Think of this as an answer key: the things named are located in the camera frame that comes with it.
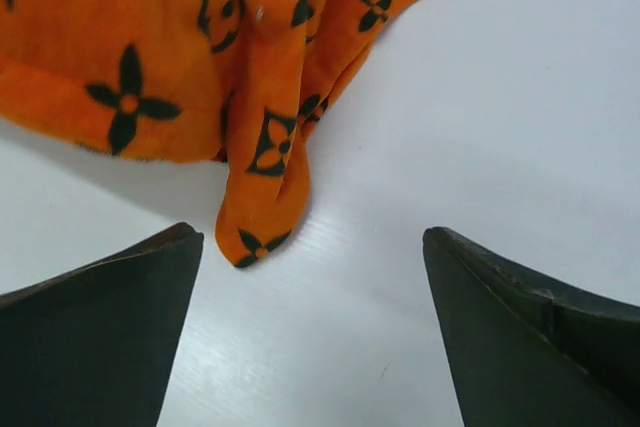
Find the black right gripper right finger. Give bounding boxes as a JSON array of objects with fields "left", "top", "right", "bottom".
[{"left": 423, "top": 227, "right": 639, "bottom": 426}]

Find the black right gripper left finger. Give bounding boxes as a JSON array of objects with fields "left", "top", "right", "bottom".
[{"left": 1, "top": 223, "right": 204, "bottom": 426}]

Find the orange patterned plush pillowcase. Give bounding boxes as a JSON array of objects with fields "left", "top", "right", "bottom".
[{"left": 1, "top": 0, "right": 419, "bottom": 268}]

